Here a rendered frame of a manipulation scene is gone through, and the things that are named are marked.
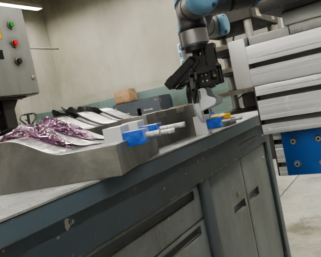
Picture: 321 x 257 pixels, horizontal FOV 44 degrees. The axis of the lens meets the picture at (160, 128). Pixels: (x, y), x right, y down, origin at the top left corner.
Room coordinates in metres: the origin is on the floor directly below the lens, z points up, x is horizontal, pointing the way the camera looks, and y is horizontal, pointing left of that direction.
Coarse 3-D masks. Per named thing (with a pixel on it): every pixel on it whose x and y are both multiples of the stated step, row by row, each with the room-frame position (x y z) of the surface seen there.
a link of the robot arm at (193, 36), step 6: (192, 30) 1.10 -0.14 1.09; (198, 30) 1.10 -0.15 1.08; (204, 30) 1.11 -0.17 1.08; (186, 36) 1.10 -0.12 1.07; (192, 36) 1.10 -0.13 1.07; (198, 36) 1.10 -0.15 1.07; (204, 36) 1.10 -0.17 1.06; (186, 42) 1.11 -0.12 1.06; (192, 42) 1.10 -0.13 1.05; (198, 42) 1.10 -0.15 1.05; (204, 42) 1.11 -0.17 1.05
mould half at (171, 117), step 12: (108, 108) 1.36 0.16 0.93; (192, 108) 1.19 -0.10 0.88; (60, 120) 1.13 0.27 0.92; (72, 120) 1.15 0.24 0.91; (96, 120) 1.19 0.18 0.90; (108, 120) 1.22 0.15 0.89; (120, 120) 1.02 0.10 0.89; (132, 120) 1.00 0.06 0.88; (144, 120) 0.98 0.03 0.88; (156, 120) 1.01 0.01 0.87; (168, 120) 1.06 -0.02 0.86; (180, 120) 1.12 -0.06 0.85; (192, 120) 1.18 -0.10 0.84; (96, 132) 1.07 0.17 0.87; (180, 132) 1.11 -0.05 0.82; (192, 132) 1.17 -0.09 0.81; (168, 144) 1.04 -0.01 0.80
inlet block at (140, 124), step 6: (138, 120) 0.88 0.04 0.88; (132, 126) 0.85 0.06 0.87; (138, 126) 0.85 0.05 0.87; (144, 126) 0.85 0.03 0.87; (150, 126) 0.84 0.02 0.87; (156, 126) 0.84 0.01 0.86; (162, 126) 0.85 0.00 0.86; (168, 126) 0.85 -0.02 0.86; (174, 126) 0.85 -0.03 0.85; (180, 126) 0.84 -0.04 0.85
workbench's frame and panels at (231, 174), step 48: (192, 144) 1.01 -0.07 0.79; (240, 144) 1.42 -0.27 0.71; (96, 192) 0.69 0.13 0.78; (144, 192) 0.88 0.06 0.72; (192, 192) 1.10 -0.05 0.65; (240, 192) 1.37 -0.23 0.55; (0, 240) 0.52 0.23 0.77; (48, 240) 0.64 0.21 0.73; (96, 240) 0.73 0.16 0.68; (144, 240) 0.87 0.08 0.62; (192, 240) 1.06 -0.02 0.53; (240, 240) 1.31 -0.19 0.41
